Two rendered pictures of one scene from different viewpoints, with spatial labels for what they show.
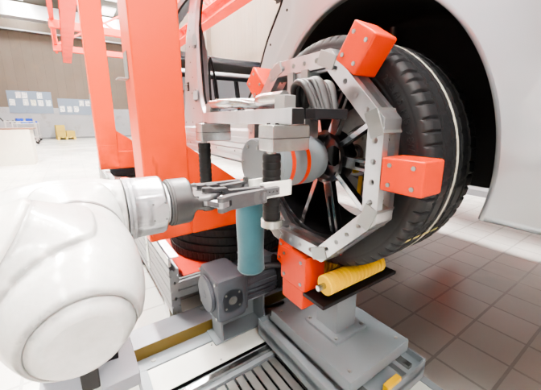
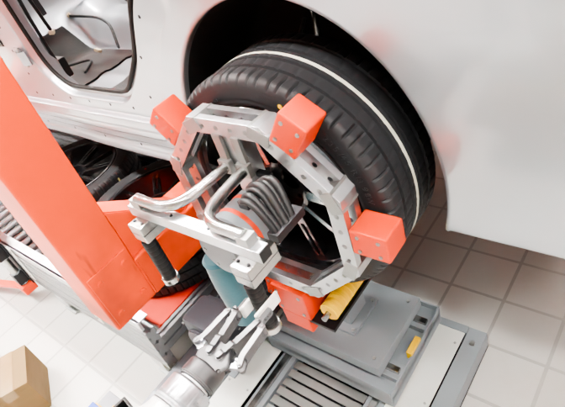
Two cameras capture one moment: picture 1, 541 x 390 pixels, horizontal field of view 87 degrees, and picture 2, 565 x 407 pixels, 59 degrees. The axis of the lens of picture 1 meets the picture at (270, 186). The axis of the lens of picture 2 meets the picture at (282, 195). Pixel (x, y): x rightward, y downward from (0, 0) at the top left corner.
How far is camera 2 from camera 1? 0.66 m
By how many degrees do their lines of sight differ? 24
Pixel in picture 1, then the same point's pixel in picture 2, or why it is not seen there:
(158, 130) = (66, 221)
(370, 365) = (391, 343)
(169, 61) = (34, 138)
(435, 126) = (386, 181)
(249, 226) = (232, 288)
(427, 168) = (388, 242)
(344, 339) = (361, 325)
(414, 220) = not seen: hidden behind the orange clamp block
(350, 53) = (284, 140)
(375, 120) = (331, 203)
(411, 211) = not seen: hidden behind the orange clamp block
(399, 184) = (370, 252)
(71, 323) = not seen: outside the picture
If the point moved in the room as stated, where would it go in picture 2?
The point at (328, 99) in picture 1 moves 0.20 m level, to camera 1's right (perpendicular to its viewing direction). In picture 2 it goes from (282, 213) to (375, 172)
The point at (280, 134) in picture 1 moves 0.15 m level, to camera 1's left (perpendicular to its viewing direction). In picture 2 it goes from (256, 273) to (182, 306)
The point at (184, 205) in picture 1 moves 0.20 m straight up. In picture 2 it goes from (214, 384) to (170, 317)
